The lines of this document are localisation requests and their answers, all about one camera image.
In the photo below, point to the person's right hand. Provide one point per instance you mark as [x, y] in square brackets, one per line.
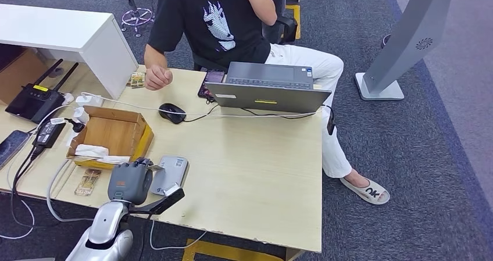
[158, 77]

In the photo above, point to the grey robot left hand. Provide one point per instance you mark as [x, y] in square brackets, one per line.
[129, 182]

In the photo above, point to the pale ID card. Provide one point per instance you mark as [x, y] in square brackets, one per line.
[156, 168]

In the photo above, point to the brown cardboard box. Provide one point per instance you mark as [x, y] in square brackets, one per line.
[115, 134]

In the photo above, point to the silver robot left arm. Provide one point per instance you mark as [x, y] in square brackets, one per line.
[108, 220]

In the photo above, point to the yellow patterned card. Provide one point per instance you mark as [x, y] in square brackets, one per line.
[88, 182]
[136, 79]

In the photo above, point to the grey card reader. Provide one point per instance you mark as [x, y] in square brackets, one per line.
[173, 170]

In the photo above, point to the person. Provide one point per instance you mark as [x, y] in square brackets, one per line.
[223, 39]

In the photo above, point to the black computer mouse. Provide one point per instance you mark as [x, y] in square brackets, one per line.
[171, 113]

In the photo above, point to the white crumpled paper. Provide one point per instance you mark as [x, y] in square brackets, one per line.
[91, 151]

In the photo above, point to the smartphone with red screen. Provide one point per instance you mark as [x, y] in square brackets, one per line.
[211, 80]

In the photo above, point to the white charger plug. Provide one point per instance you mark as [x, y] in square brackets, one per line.
[88, 100]
[81, 115]

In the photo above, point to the black power adapter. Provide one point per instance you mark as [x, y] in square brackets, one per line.
[48, 133]

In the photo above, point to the round grey desk grommet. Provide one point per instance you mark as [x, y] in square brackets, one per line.
[57, 73]

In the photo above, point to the white cabinet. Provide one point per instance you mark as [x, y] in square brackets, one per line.
[57, 25]

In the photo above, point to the grey laptop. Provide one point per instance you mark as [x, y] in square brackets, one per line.
[269, 97]

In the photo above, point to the dark smartphone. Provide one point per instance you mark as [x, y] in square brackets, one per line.
[12, 147]

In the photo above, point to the black router with antennas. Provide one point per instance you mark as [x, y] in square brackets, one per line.
[32, 104]

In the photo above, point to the brown wooden panel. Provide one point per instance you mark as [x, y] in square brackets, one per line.
[19, 79]

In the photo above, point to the dark rounded object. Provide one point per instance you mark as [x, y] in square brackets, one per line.
[385, 40]

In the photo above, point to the pale slipper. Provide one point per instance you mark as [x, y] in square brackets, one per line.
[365, 193]

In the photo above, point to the grey kiosk stand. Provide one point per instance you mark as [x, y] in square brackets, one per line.
[406, 39]

